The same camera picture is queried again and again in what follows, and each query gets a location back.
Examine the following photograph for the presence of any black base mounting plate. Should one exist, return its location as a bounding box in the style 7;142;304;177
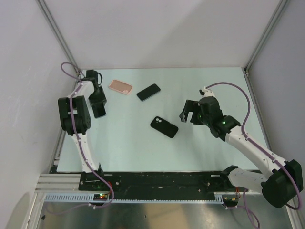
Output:
78;171;244;201

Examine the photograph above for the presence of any right aluminium frame post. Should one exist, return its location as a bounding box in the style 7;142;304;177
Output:
244;0;291;76

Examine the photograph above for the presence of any grey slotted cable duct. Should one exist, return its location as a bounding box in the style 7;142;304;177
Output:
43;192;226;205

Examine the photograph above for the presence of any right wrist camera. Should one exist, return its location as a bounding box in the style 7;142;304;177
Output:
199;87;214;98

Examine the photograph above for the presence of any aluminium front rail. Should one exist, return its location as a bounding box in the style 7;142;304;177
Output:
35;174;81;192

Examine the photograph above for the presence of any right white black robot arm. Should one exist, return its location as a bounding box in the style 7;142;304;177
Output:
179;96;303;208

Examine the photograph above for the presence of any left aluminium frame post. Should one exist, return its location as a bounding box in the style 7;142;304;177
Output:
36;0;78;66

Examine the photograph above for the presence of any pink phone case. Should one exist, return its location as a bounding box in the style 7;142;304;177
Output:
108;80;133;95

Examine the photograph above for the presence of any aluminium frame post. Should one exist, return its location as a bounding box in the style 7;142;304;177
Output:
244;0;291;76
36;0;78;66

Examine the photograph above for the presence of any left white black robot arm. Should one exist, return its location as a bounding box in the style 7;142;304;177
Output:
58;70;107;173

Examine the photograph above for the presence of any black phone case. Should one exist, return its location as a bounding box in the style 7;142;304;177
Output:
150;116;179;138

